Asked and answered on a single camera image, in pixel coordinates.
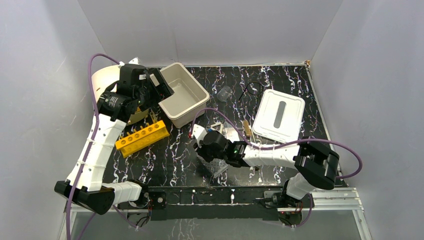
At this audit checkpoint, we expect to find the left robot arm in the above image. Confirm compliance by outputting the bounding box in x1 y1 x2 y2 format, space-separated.
54 63 174 215

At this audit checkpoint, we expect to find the black wire loop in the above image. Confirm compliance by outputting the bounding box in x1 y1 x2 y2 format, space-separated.
238 81 264 102

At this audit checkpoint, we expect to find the beige plastic bin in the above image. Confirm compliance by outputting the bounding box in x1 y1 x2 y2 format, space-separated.
158 62 210 129

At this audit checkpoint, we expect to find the clear plastic funnel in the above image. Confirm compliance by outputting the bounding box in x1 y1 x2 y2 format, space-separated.
217 85 232 102

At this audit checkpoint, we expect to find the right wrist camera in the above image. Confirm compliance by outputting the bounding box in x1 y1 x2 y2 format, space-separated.
189 124 208 149

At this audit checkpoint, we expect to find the test tube brush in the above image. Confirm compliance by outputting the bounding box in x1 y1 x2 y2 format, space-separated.
242 119 253 138

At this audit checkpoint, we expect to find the black mounting base rail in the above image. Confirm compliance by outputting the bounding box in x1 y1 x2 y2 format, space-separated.
112 185 312 222

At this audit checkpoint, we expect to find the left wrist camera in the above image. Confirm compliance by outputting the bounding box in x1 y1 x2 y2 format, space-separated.
128 57 141 65

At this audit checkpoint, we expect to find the clear acrylic tube rack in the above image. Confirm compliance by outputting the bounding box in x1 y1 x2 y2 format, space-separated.
199 157 229 179

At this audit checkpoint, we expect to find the white clay triangle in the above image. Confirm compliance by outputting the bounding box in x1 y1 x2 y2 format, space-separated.
210 122 224 133

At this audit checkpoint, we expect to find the yellow test tube rack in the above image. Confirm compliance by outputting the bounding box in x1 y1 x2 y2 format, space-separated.
115 120 170 158

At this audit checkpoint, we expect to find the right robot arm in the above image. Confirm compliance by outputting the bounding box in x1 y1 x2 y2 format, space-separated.
191 124 340 207

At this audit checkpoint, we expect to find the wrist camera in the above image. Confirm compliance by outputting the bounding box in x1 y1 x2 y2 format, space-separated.
189 124 208 149
128 57 141 65

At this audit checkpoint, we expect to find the cream and orange cylinder appliance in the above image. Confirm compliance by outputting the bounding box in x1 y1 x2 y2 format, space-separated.
91 65 150 126

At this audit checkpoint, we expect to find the white bin lid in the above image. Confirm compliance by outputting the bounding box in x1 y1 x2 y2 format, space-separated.
252 89 305 143

